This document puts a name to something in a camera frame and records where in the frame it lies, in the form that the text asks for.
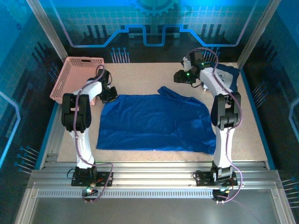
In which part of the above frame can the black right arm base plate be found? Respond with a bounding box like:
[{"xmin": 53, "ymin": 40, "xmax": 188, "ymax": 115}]
[{"xmin": 193, "ymin": 170, "xmax": 238, "ymax": 187}]

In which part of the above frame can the folded cartoon mouse print t-shirt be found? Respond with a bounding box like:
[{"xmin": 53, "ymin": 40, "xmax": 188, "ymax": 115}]
[{"xmin": 216, "ymin": 62, "xmax": 241, "ymax": 94}]

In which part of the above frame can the pink perforated plastic basket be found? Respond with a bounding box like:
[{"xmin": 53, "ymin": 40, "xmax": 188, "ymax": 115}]
[{"xmin": 50, "ymin": 56, "xmax": 105, "ymax": 105}]

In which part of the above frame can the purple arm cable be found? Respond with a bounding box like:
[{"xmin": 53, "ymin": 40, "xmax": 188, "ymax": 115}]
[
  {"xmin": 190, "ymin": 47, "xmax": 245, "ymax": 205},
  {"xmin": 72, "ymin": 64, "xmax": 114, "ymax": 203}
]

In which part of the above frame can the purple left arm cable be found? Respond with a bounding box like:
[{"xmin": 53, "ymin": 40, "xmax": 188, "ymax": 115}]
[{"xmin": 72, "ymin": 64, "xmax": 114, "ymax": 203}]

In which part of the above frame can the aluminium frame post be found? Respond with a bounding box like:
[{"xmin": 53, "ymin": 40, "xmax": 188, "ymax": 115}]
[
  {"xmin": 235, "ymin": 0, "xmax": 281, "ymax": 70},
  {"xmin": 25, "ymin": 0, "xmax": 68, "ymax": 63}
]

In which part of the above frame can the right circuit board with LEDs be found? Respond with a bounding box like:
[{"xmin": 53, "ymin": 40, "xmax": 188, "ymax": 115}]
[{"xmin": 212, "ymin": 188, "xmax": 231, "ymax": 199}]

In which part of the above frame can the aluminium frame rail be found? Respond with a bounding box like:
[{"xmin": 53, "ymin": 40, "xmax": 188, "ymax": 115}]
[{"xmin": 28, "ymin": 161, "xmax": 281, "ymax": 190}]

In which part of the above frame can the grey slotted cable duct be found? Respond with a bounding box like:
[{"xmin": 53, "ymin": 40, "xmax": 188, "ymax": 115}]
[{"xmin": 37, "ymin": 189, "xmax": 214, "ymax": 199}]

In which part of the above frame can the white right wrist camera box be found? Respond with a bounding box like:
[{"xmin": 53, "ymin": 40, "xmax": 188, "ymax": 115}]
[{"xmin": 181, "ymin": 56, "xmax": 191, "ymax": 72}]

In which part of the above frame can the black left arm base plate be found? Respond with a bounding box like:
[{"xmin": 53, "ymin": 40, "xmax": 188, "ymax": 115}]
[{"xmin": 71, "ymin": 167, "xmax": 114, "ymax": 187}]

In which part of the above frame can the circuit board with leds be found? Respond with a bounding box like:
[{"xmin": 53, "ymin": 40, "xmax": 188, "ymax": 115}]
[
  {"xmin": 81, "ymin": 188, "xmax": 99, "ymax": 198},
  {"xmin": 212, "ymin": 188, "xmax": 231, "ymax": 199}
]

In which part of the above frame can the left circuit board with LEDs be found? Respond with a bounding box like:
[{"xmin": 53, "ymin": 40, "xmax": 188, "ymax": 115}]
[{"xmin": 81, "ymin": 188, "xmax": 99, "ymax": 198}]

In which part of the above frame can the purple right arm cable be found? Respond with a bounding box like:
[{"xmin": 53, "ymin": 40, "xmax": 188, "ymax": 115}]
[{"xmin": 190, "ymin": 47, "xmax": 245, "ymax": 205}]

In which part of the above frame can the plain blue t-shirt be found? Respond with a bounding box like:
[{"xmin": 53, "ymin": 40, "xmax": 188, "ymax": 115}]
[{"xmin": 96, "ymin": 85, "xmax": 217, "ymax": 155}]

